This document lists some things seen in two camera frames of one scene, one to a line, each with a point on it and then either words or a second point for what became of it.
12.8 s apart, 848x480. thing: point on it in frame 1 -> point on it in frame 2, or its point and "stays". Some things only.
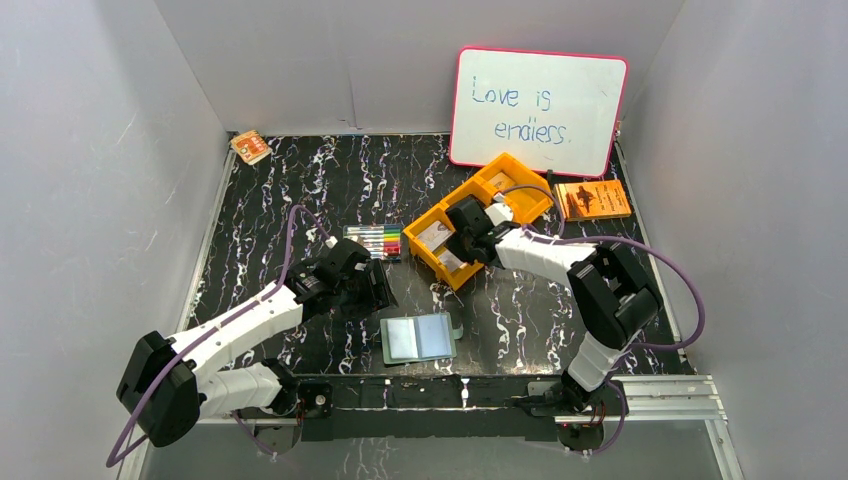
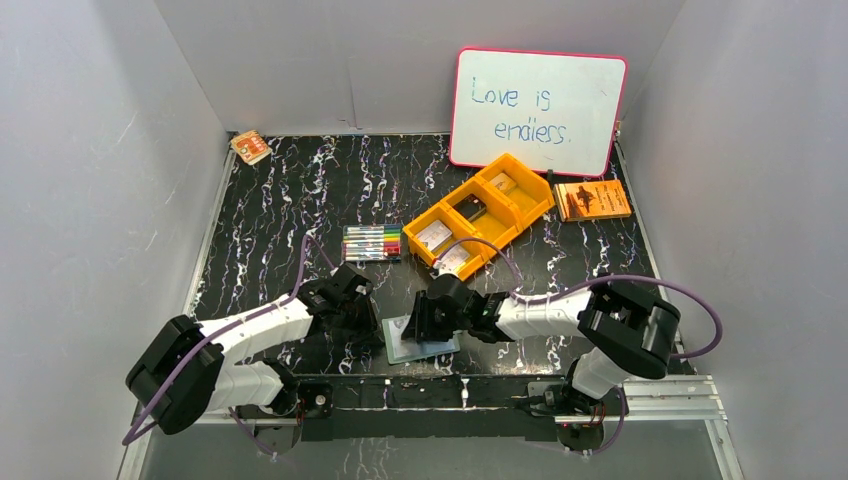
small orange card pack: x=251 y=146 stays
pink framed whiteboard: x=560 y=112 stays
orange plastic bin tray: x=524 y=193 stays
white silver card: x=435 y=235 -> x=397 y=325
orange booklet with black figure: x=589 y=200 stays
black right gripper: x=454 y=240 -> x=421 y=327
